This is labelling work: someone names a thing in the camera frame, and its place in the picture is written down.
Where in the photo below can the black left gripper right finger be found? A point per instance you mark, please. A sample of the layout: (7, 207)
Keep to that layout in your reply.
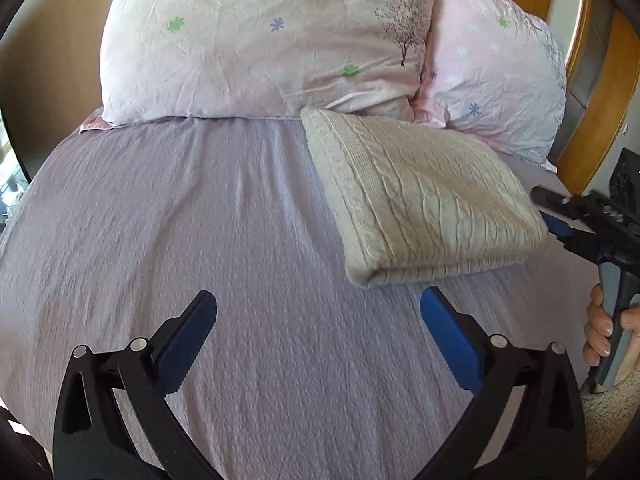
(525, 418)

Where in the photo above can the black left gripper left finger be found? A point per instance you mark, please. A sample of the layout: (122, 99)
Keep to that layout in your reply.
(91, 440)

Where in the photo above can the cream cable knit sweater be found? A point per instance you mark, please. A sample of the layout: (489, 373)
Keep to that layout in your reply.
(414, 204)

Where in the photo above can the right hand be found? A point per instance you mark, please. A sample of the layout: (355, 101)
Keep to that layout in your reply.
(599, 329)

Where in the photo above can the cream fluffy rug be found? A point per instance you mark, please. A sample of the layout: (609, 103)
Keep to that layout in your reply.
(608, 414)

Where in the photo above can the wooden headboard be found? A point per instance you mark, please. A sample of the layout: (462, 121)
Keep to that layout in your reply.
(602, 75)

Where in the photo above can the pink flower print pillow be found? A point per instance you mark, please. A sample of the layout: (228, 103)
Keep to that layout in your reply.
(495, 72)

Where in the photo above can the lavender bed sheet mattress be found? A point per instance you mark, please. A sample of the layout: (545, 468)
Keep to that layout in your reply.
(304, 375)

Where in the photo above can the white tree print pillow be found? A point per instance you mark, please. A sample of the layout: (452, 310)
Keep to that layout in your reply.
(261, 58)

